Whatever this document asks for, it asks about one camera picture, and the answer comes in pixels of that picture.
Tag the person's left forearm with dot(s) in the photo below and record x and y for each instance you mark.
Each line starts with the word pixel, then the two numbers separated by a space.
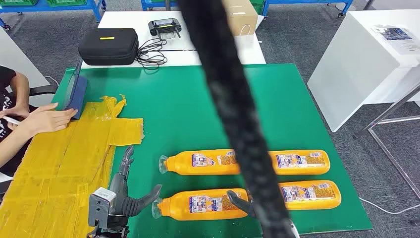
pixel 21 92

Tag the green plastic crate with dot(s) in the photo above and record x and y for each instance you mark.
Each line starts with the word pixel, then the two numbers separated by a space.
pixel 261 6
pixel 65 2
pixel 16 2

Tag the orange detergent bottle clear cap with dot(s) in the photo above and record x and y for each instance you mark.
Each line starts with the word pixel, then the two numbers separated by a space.
pixel 302 162
pixel 183 162
pixel 311 195
pixel 177 207

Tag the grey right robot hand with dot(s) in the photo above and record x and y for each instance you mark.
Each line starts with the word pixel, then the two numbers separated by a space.
pixel 241 203

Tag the person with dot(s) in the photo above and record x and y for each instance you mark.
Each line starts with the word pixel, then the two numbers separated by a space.
pixel 5 78

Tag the printed paper leaflet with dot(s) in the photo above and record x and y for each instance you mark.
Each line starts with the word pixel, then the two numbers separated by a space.
pixel 397 37

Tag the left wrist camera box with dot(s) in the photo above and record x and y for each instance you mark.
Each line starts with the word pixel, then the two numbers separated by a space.
pixel 100 207

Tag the brown cardboard box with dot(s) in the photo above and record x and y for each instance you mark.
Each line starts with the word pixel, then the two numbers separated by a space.
pixel 241 16

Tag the silver metal stand frame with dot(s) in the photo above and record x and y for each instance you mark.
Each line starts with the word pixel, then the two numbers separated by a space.
pixel 390 111

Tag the yellow taped plastic sheet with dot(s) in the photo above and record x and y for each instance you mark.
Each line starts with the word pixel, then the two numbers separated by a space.
pixel 49 164

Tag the green table mat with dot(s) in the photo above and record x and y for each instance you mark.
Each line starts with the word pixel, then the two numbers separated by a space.
pixel 183 115

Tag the grey metal post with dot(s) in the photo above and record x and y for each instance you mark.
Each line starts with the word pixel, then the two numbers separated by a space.
pixel 168 5

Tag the black zip carry case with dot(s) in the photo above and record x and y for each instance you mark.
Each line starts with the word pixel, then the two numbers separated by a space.
pixel 108 47

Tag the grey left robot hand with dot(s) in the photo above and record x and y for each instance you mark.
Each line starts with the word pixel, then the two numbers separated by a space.
pixel 121 197

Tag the person's right hand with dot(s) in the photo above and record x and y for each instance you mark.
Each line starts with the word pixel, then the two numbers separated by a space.
pixel 46 121

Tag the black remote controller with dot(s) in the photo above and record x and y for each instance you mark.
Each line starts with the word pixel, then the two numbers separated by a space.
pixel 164 25

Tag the person's left hand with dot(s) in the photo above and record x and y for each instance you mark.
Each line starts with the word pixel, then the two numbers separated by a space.
pixel 16 112

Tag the person's right forearm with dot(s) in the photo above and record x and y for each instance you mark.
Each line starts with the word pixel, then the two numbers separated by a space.
pixel 13 144

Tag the white side table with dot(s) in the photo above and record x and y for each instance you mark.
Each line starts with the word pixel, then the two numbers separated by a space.
pixel 354 72

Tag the black office chair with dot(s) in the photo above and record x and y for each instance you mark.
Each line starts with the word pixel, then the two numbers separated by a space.
pixel 42 90

